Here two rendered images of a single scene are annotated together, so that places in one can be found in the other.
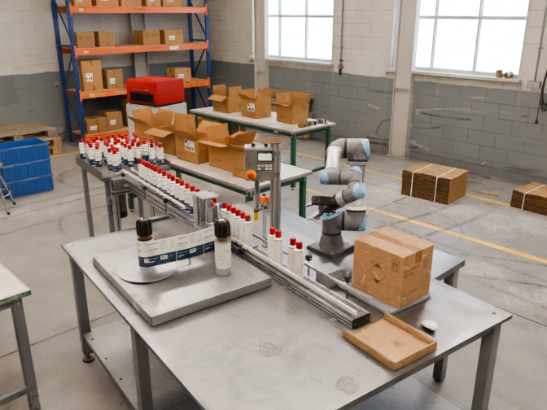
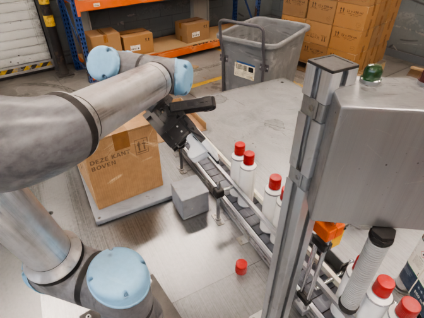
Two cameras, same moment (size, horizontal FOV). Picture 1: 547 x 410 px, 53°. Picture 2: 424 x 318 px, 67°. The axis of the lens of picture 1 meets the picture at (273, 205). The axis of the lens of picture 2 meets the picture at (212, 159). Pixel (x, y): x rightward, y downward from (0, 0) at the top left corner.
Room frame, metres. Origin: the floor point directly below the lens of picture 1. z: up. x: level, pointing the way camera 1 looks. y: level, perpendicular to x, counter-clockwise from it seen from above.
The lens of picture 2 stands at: (3.36, -0.11, 1.64)
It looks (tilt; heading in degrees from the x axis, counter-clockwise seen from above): 37 degrees down; 188
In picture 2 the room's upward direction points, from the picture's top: straight up
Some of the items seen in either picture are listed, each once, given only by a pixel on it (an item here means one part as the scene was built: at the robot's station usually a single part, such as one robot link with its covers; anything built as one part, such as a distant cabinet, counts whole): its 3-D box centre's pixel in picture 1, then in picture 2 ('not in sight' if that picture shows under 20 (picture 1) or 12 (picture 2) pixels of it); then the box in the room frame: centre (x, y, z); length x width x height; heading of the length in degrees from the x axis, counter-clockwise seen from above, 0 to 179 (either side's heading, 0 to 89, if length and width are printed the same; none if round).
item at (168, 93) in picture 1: (157, 119); not in sight; (8.43, 1.80, 0.61); 0.70 x 0.60 x 1.22; 55
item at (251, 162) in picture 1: (260, 163); (380, 153); (2.97, 0.08, 1.38); 0.17 x 0.10 x 0.19; 91
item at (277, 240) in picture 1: (277, 248); (271, 204); (2.68, -0.03, 0.98); 0.05 x 0.05 x 0.20
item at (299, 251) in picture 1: (299, 259); (238, 170); (2.54, -0.13, 0.98); 0.05 x 0.05 x 0.20
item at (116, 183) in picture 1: (117, 198); not in sight; (4.34, 1.31, 0.71); 0.15 x 0.12 x 0.34; 126
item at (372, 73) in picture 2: not in sight; (372, 72); (2.95, 0.04, 1.49); 0.03 x 0.03 x 0.02
